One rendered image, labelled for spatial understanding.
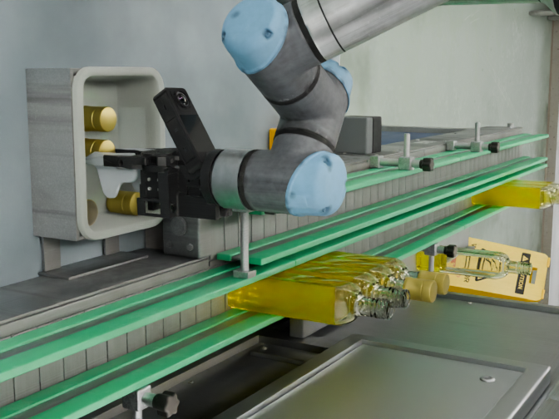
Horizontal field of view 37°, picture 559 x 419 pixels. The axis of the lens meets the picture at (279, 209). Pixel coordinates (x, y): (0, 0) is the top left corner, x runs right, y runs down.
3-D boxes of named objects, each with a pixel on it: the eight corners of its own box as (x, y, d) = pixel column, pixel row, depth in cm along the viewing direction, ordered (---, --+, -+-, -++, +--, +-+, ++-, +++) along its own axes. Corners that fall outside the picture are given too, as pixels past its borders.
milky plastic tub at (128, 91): (34, 237, 111) (83, 244, 107) (26, 66, 108) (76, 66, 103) (121, 218, 126) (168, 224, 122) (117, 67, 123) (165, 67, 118)
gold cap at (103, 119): (75, 105, 114) (99, 105, 111) (93, 105, 117) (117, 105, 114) (75, 131, 114) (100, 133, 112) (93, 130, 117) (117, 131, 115)
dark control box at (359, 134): (331, 153, 185) (366, 155, 181) (332, 116, 184) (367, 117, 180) (348, 150, 192) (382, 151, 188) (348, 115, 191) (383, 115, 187)
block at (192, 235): (160, 255, 125) (198, 260, 122) (158, 192, 124) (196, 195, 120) (174, 251, 128) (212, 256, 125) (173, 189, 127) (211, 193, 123)
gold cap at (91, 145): (73, 139, 114) (97, 140, 112) (91, 136, 117) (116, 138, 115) (75, 165, 114) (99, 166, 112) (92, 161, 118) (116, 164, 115)
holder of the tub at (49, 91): (35, 275, 113) (78, 283, 109) (25, 68, 108) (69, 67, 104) (121, 252, 127) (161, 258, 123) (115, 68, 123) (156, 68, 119)
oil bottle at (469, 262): (415, 269, 199) (526, 283, 186) (416, 247, 199) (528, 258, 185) (424, 265, 204) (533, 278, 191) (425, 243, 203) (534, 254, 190)
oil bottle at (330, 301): (226, 308, 130) (351, 329, 119) (226, 273, 129) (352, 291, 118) (246, 299, 135) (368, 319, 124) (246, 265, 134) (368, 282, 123)
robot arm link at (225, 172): (236, 152, 98) (272, 145, 105) (204, 150, 101) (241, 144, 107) (238, 215, 100) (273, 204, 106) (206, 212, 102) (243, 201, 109)
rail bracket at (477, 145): (443, 150, 210) (496, 153, 204) (444, 121, 209) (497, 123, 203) (448, 150, 214) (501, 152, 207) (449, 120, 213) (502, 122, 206)
